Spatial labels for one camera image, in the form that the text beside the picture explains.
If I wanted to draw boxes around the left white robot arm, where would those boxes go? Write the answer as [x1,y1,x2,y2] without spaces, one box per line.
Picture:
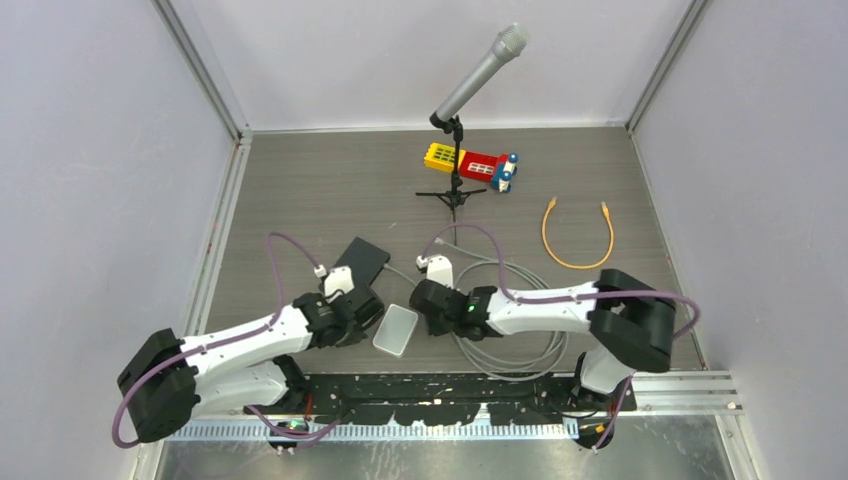
[112,285,385,448]

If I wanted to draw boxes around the colourful toy block vehicle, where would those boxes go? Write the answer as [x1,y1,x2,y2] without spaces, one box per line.
[423,143,520,193]

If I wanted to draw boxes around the black microphone tripod stand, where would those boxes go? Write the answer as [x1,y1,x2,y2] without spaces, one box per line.
[415,112,486,224]

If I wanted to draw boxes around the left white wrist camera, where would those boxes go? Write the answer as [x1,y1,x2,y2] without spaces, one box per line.
[322,266,355,302]

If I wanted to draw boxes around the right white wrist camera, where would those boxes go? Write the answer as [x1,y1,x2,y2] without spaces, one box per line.
[415,255,455,289]

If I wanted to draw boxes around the grey handheld microphone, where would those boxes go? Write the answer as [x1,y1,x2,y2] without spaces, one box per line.
[429,23,530,133]

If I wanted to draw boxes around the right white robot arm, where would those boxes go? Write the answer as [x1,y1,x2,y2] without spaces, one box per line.
[409,269,676,411]

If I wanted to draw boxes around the grey ethernet cable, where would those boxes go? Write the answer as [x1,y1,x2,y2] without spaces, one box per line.
[382,239,571,383]

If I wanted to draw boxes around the yellow ethernet patch cable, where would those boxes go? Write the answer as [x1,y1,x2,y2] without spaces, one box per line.
[541,197,615,272]

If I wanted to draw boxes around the slotted cable duct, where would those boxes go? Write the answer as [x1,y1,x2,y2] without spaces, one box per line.
[167,418,579,442]

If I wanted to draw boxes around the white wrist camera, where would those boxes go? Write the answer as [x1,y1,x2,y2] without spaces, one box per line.
[322,266,355,302]
[415,255,455,289]

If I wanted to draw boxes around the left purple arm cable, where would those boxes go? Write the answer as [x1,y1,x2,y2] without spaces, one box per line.
[110,231,329,452]

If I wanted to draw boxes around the white network switch box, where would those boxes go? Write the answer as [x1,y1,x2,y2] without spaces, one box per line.
[372,304,419,358]

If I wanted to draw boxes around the black network switch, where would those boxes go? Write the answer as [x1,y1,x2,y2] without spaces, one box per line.
[334,237,391,286]

